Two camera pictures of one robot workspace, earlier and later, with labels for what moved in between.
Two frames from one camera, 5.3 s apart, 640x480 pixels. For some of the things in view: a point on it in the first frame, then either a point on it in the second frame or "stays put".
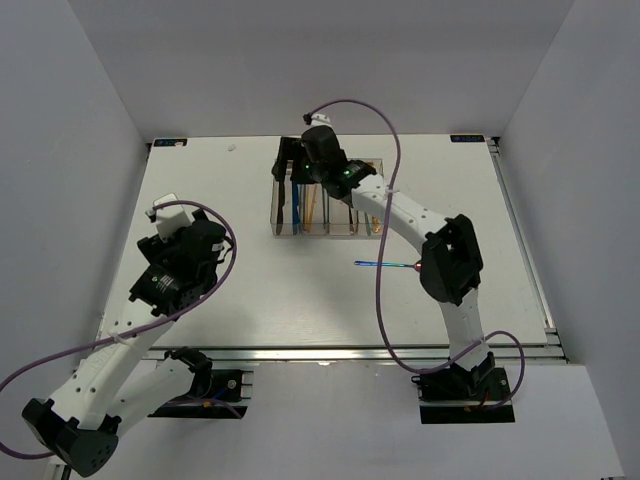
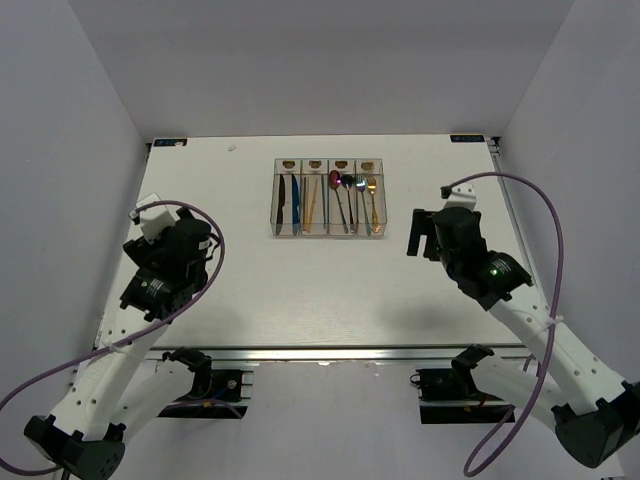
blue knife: x=295 y=215 stays put
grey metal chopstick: x=303 y=205 stays put
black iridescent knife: x=281 y=201 stays put
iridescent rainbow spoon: x=417 y=265 -> x=334 y=181
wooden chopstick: x=314 y=201 stays put
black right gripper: x=290 y=150 -> x=419 y=227
